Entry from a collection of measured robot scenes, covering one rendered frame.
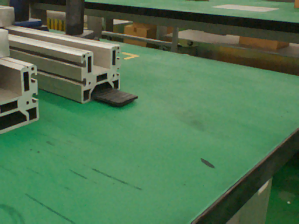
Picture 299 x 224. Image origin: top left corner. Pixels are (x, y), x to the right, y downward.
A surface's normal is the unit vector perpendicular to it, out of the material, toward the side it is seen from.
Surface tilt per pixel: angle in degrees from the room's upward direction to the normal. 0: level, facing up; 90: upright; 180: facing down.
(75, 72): 90
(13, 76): 90
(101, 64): 90
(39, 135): 0
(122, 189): 0
